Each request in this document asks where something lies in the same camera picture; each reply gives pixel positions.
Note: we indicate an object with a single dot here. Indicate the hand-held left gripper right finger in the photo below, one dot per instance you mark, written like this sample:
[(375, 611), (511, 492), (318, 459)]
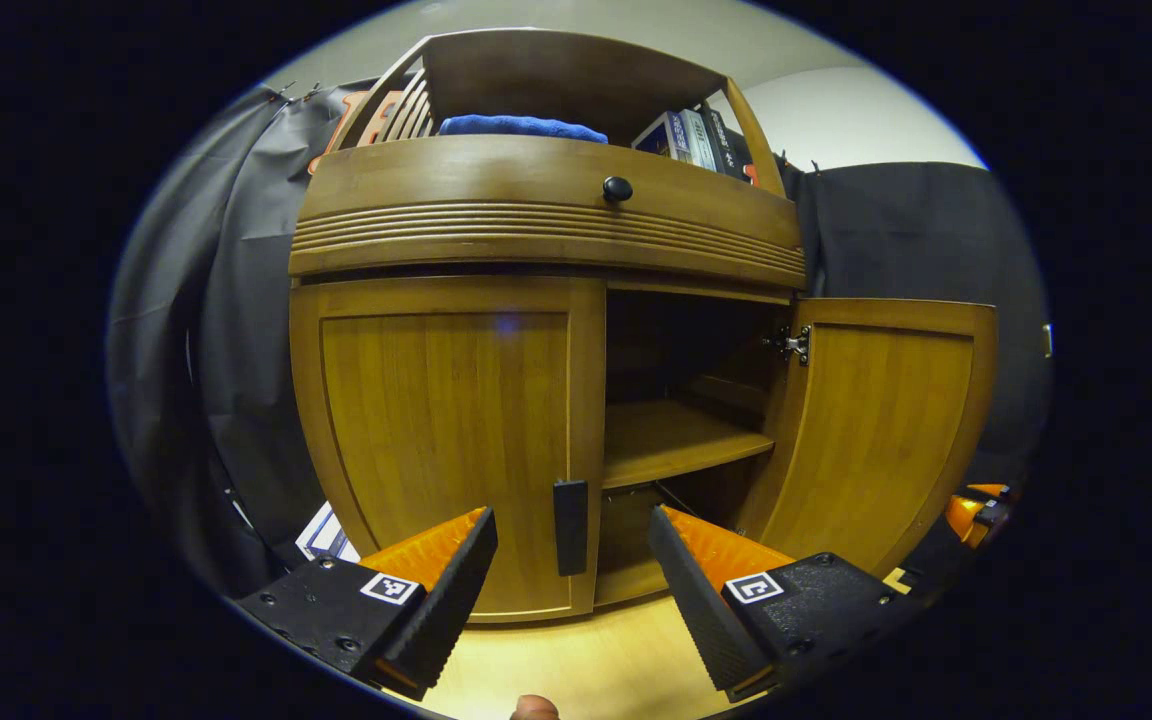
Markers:
[(696, 600)]

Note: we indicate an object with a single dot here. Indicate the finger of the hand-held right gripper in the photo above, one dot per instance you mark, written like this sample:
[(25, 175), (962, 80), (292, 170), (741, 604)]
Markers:
[(941, 560), (998, 505)]

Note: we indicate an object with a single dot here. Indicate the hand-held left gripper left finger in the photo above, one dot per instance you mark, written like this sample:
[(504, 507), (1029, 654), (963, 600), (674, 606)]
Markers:
[(446, 600)]

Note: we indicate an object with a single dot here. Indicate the wooden cabinet door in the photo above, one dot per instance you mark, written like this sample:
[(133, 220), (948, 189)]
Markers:
[(436, 430), (876, 440)]

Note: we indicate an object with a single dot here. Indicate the wooden double-door shoe cabinet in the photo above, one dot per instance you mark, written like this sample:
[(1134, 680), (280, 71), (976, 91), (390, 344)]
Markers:
[(536, 240)]

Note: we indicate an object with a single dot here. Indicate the metal door hinge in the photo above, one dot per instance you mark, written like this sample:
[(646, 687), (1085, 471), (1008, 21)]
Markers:
[(794, 345)]

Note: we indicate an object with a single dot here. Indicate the wooden cabinet drawer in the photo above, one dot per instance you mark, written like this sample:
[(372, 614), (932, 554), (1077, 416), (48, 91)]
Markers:
[(496, 180)]

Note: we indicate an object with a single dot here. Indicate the white flat box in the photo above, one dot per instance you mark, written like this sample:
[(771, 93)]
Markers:
[(328, 535)]

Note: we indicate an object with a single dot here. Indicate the wooden inner shelf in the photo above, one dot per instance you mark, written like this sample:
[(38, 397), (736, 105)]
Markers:
[(671, 440)]

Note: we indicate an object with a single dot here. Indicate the black backdrop cloth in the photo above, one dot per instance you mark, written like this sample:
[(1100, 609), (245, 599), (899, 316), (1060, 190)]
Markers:
[(896, 230)]

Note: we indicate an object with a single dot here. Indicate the black round drawer knob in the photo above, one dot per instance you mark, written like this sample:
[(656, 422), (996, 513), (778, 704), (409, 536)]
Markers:
[(617, 189)]

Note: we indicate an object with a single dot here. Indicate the light striped box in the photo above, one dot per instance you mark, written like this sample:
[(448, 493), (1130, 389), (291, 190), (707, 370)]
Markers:
[(701, 140)]

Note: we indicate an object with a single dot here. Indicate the blue towel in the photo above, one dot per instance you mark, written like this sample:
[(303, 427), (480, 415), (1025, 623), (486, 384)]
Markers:
[(521, 128)]

